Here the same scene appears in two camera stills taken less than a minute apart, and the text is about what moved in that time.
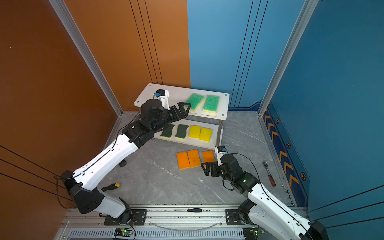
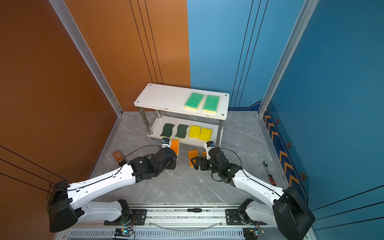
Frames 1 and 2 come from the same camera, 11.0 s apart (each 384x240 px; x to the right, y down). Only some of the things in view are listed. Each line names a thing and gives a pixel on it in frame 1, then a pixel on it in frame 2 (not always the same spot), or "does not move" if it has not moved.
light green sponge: (195, 100) does not move
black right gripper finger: (209, 167) to (199, 161)
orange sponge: (183, 160) to (174, 145)
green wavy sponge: (181, 131) does not move
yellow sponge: (194, 131) does not move
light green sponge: (211, 104) does not move
